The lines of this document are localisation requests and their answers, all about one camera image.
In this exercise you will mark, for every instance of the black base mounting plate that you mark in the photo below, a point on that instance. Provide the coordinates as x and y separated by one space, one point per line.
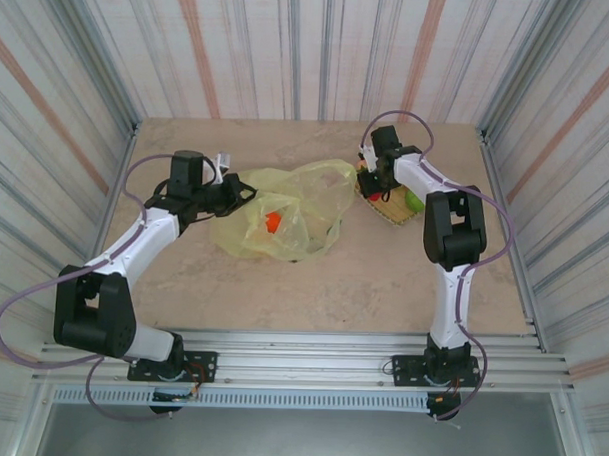
202 359
404 369

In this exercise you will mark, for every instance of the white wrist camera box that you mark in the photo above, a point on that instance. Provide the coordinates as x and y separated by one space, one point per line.
223 161
367 157

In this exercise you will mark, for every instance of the aluminium rail beam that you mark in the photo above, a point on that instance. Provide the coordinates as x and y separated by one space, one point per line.
300 358

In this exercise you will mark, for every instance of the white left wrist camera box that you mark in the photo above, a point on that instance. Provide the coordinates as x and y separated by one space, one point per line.
223 161

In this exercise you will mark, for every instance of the woven bamboo tray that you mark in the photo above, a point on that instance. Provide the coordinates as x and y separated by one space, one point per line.
392 209

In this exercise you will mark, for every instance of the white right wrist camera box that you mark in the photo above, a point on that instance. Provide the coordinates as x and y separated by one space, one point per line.
367 157

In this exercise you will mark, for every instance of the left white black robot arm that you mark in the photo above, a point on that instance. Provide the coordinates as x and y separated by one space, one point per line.
134 242

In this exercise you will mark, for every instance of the yellow translucent plastic bag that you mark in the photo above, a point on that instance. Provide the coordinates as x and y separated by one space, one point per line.
306 188

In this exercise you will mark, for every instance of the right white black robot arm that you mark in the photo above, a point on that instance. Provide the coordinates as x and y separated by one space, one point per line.
452 303

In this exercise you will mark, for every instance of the black connector housing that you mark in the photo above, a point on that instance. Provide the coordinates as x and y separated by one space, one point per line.
165 409
441 405

